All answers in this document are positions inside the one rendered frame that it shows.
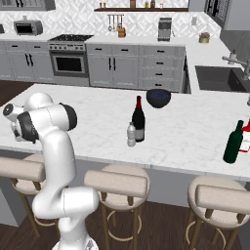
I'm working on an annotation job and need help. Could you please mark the rail with hanging tools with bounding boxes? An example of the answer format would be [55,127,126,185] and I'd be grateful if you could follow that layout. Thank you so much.
[106,14,125,33]

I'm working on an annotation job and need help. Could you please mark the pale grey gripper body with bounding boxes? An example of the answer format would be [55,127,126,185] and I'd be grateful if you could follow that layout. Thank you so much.
[11,122,25,143]

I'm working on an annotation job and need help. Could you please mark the potted plant yellow pot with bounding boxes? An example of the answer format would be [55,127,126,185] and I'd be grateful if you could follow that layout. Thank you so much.
[198,31,212,45]

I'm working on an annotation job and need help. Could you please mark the dark grey sink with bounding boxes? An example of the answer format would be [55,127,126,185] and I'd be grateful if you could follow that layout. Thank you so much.
[194,64,250,94]

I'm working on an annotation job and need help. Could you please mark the silver coffee machine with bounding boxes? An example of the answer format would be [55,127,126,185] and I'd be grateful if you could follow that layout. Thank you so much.
[157,17,173,42]

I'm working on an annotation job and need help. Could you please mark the silver toaster oven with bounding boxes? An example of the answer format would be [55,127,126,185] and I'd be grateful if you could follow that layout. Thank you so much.
[13,17,44,37]

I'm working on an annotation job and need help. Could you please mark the clear plastic bottle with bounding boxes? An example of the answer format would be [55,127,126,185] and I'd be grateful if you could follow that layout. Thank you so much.
[126,121,137,147]

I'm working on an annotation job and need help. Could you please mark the silver tap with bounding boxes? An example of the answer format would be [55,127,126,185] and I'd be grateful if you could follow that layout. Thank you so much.
[222,55,250,81]

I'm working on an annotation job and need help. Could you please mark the dark blue bowl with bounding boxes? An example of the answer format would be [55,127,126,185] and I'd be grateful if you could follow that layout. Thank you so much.
[146,88,172,109]

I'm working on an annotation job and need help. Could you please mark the grey base cupboards with drawers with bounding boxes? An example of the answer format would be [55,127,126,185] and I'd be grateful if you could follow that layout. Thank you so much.
[85,42,187,94]

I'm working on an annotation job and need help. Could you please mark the dark wine bottle red top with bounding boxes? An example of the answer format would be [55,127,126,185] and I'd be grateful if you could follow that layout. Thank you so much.
[131,95,146,144]

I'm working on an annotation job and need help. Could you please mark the wooden knife block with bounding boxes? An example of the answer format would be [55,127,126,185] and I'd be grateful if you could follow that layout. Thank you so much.
[116,26,127,39]

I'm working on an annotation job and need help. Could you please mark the green glass bottle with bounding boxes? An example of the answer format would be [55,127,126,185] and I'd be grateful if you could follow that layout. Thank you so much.
[223,119,245,164]

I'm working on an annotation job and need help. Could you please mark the dark wooden shelf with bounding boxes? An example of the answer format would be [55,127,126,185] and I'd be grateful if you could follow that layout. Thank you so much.
[94,7,189,13]

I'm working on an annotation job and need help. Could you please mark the grey wall cupboard glass door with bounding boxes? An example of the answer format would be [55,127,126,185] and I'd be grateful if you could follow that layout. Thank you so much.
[203,0,250,32]

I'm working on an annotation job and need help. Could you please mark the red and white bottle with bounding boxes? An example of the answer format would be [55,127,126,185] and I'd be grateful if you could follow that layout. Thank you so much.
[238,118,250,154]

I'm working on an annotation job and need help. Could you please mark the soap dispenser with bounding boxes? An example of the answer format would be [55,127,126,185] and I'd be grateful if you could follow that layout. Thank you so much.
[228,49,238,65]

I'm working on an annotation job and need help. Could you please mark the steel oven with hob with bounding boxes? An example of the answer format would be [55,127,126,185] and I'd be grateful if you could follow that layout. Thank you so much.
[47,33,95,88]

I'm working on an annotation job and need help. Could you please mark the beige stool wooden legs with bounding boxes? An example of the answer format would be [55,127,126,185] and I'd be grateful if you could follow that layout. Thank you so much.
[185,175,250,250]
[0,153,47,238]
[83,163,151,250]

